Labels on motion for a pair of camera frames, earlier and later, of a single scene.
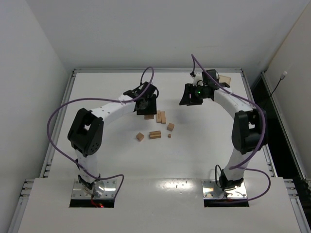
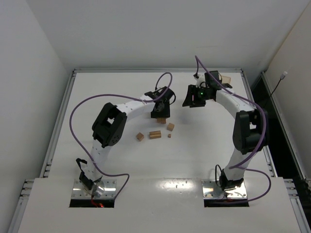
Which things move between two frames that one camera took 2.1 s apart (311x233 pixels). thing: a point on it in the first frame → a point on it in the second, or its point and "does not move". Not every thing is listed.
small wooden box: (224, 79) does not move
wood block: (149, 117) → (161, 120)
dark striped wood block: (155, 134) does not move
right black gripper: (190, 95) does not move
